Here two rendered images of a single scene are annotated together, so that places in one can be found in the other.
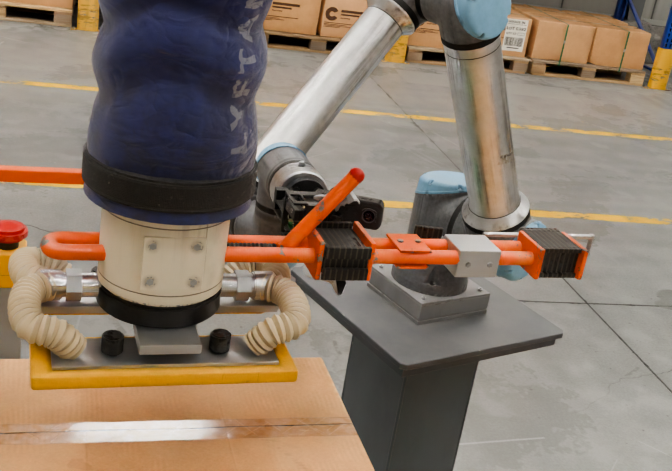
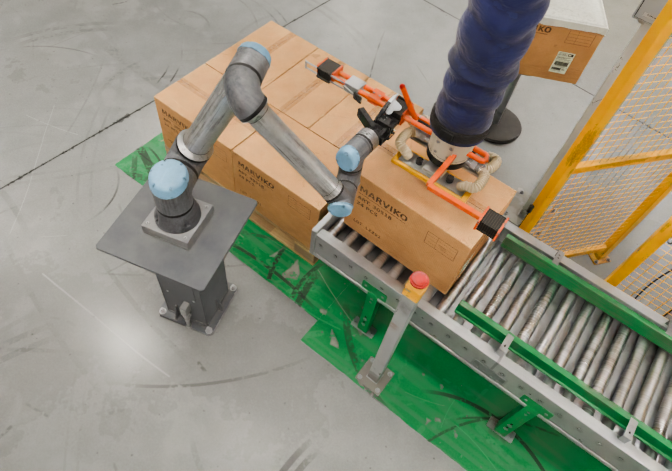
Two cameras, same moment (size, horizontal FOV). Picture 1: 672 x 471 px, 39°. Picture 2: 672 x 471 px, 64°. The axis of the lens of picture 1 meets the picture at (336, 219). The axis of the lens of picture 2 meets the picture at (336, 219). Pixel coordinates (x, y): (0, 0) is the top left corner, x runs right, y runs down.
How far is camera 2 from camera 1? 2.86 m
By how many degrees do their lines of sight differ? 93
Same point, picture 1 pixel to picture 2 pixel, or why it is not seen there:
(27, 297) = (496, 160)
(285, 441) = not seen: hidden behind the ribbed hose
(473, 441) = (74, 302)
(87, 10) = not seen: outside the picture
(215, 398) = (407, 178)
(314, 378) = (368, 164)
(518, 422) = (33, 290)
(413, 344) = (235, 206)
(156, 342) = not seen: hidden behind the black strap
